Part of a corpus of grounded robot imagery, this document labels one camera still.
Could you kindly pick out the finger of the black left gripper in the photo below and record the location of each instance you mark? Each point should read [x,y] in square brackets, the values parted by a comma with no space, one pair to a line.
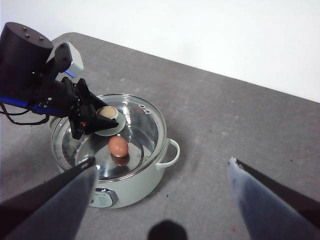
[87,123]
[87,96]

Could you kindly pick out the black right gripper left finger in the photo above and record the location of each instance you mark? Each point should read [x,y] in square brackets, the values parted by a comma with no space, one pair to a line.
[50,205]

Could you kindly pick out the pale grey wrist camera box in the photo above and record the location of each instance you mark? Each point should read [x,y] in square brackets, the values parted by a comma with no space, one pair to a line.
[73,61]

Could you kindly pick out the glass lid with green knob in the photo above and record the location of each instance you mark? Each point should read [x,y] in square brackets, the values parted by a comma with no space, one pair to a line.
[140,130]

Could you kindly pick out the green electric cooking pot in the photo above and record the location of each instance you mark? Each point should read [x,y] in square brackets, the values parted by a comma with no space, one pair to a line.
[140,185]

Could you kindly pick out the brown egg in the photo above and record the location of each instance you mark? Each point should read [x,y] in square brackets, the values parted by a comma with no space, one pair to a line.
[118,146]

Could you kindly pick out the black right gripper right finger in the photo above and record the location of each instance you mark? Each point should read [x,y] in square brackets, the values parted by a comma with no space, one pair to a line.
[270,207]

